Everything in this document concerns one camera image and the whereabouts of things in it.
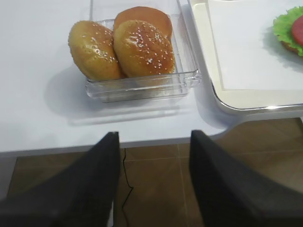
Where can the green lettuce leaf on burger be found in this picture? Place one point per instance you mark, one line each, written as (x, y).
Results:
(282, 26)

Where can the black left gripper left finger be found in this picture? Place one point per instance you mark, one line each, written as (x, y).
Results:
(81, 195)

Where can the white paper sheet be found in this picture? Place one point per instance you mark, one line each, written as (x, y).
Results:
(250, 56)

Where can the sesame bun right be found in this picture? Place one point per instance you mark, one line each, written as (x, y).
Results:
(143, 50)

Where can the clear bun container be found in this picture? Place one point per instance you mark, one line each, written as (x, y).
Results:
(185, 76)

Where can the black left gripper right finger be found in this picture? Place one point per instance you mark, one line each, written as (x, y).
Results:
(230, 194)

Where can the sesame bun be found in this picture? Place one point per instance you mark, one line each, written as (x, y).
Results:
(92, 50)
(143, 50)

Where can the sesame bun left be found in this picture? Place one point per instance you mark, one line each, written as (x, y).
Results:
(92, 50)

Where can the plain bottom bun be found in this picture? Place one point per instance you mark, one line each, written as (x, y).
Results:
(153, 16)

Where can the bottom bun under lettuce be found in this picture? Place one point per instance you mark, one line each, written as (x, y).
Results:
(292, 49)

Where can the white serving tray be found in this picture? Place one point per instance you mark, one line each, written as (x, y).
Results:
(237, 100)

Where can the red tomato slice on burger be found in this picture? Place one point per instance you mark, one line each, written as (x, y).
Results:
(297, 30)

